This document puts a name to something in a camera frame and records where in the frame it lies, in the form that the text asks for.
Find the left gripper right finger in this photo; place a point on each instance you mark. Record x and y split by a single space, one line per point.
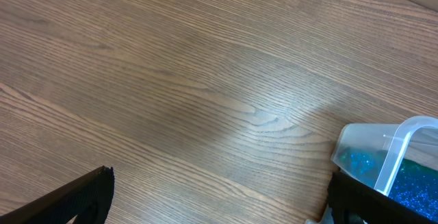
351 201

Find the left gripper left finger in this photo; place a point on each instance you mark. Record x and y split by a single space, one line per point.
86 199

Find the blue green sparkly fabric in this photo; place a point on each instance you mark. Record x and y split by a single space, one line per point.
414 187

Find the clear plastic storage bin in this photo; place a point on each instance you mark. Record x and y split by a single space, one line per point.
415 139

